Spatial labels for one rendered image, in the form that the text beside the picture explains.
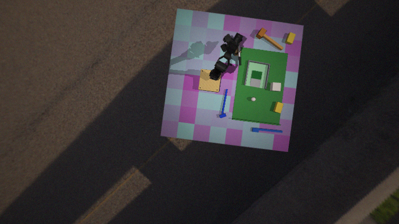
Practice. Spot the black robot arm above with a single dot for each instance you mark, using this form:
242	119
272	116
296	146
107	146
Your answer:
232	46

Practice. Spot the green mat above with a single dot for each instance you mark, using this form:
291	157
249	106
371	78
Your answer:
261	109

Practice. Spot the white cube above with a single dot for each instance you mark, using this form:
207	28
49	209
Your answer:
275	86

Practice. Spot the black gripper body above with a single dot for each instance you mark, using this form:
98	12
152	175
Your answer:
223	47

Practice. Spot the orange wooden mallet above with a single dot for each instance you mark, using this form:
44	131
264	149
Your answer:
261	34

